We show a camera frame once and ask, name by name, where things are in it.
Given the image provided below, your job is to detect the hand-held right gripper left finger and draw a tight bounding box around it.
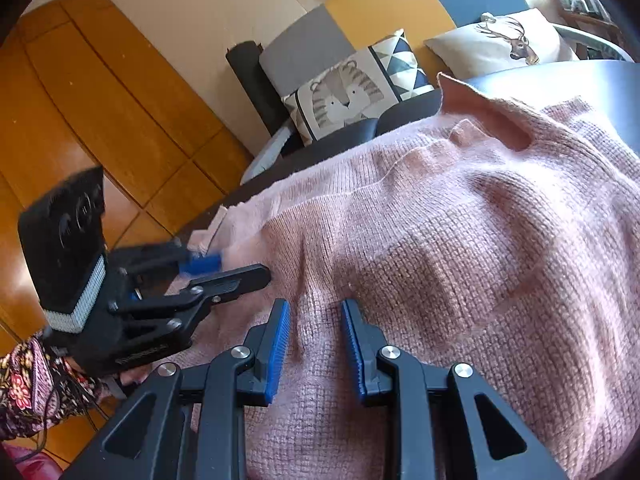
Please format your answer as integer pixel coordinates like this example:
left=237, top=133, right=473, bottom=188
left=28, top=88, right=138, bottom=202
left=60, top=298, right=292, bottom=480

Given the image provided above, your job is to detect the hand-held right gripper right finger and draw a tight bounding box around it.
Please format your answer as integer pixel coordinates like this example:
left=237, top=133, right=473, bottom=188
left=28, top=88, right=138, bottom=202
left=341, top=299, right=566, bottom=480

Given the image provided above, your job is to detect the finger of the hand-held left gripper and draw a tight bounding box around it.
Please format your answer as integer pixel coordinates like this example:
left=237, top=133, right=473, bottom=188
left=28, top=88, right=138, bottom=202
left=107, top=241, right=223, bottom=281
left=125, top=264, right=272, bottom=322

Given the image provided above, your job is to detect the pink knitted sweater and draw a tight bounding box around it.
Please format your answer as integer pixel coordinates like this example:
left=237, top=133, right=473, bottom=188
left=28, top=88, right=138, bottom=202
left=165, top=72, right=640, bottom=480

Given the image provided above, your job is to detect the person's left forearm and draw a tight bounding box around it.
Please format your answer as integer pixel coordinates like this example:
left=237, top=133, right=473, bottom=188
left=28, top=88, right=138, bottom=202
left=0, top=335, right=118, bottom=443

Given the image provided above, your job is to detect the person's left hand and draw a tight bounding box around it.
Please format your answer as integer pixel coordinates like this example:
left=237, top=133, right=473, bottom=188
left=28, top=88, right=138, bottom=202
left=107, top=366, right=150, bottom=401

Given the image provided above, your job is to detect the folded white towel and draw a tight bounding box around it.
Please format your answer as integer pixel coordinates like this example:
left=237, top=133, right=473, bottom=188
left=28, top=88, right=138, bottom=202
left=187, top=205, right=229, bottom=254

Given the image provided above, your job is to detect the tiger print pillow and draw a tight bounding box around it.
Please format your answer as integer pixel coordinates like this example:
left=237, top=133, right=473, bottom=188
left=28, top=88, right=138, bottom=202
left=281, top=30, right=436, bottom=147

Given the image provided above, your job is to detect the dark red cloth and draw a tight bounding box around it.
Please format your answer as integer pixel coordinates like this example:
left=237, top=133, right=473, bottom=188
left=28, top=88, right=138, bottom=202
left=0, top=440, right=67, bottom=477

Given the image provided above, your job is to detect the grey yellow blue headboard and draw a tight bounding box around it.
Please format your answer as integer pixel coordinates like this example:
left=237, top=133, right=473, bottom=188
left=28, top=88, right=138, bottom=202
left=259, top=0, right=532, bottom=87

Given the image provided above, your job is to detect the deer print pillow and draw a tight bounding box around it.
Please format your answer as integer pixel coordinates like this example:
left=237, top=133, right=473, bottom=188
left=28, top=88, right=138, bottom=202
left=424, top=8, right=579, bottom=79

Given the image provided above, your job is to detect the cluttered wooden desk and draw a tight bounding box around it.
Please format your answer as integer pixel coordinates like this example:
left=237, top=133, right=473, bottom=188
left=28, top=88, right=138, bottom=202
left=552, top=0, right=618, bottom=28

